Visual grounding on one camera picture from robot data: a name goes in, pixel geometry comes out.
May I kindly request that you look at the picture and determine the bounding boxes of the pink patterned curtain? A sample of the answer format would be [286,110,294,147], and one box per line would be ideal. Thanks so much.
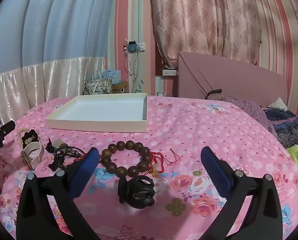
[149,0,263,68]

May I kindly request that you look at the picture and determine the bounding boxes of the light blue gift bag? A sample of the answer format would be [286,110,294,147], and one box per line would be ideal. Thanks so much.
[103,70,122,84]

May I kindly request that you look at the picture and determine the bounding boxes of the dark blue patterned quilt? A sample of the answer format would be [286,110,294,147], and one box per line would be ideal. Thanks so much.
[264,109,298,149]

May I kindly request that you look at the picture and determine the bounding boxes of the pink padded headboard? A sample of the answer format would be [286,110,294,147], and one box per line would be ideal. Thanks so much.
[178,51,289,108]

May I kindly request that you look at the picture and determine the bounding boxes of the cream satin curtain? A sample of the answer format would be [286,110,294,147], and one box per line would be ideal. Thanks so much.
[0,56,107,128]

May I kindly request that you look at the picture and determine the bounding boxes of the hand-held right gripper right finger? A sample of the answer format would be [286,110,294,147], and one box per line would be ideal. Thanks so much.
[200,146,283,240]

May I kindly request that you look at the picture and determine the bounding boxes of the black white floral tote bag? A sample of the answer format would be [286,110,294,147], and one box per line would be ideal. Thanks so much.
[83,71,113,96]

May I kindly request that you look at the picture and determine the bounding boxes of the black cord bracelet red knot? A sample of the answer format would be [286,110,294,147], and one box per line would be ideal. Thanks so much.
[48,145,89,172]

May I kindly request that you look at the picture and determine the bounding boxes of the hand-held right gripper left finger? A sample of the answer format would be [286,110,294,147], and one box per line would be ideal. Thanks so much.
[16,147,100,240]

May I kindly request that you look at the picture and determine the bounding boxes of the pale pearl bead bracelet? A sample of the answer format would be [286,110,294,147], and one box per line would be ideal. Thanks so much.
[17,128,30,146]

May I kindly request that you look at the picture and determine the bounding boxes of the purple polka dot blanket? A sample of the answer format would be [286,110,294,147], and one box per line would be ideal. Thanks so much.
[223,96,278,137]

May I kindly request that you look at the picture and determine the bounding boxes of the light blue curtain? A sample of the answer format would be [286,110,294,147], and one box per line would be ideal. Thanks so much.
[0,0,118,77]

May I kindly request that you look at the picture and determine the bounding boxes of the white strap wristwatch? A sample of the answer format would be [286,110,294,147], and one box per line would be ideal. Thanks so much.
[21,141,45,170]

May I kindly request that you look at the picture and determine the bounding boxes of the small black bow clip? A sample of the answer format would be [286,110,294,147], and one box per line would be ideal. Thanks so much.
[45,138,55,153]

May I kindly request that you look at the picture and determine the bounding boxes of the pink floral bed sheet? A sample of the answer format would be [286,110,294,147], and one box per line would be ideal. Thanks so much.
[0,95,298,240]

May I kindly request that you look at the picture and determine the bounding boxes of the white pillow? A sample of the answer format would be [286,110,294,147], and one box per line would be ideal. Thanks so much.
[267,97,289,112]

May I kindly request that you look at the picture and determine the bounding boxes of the white shallow box tray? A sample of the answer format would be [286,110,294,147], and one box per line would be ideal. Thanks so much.
[46,93,149,133]

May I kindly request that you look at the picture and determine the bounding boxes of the brown bag black strap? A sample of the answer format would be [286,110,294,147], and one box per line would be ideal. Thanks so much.
[205,89,224,99]

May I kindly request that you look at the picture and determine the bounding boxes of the brown cardboard box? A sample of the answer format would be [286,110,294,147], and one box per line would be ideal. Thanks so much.
[112,81,129,94]

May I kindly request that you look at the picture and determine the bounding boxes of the brown wooden bead bracelet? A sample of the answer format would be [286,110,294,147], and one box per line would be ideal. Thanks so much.
[99,141,152,178]

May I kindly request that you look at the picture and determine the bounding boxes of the hanging white charging cables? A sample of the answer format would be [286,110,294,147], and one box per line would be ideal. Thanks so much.
[124,50,145,93]

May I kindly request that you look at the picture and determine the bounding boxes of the red string bracelet gold charm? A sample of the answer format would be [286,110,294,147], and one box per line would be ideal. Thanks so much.
[148,149,181,176]

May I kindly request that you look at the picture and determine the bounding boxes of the black braided bracelet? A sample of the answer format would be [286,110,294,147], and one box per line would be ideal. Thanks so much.
[22,129,40,146]

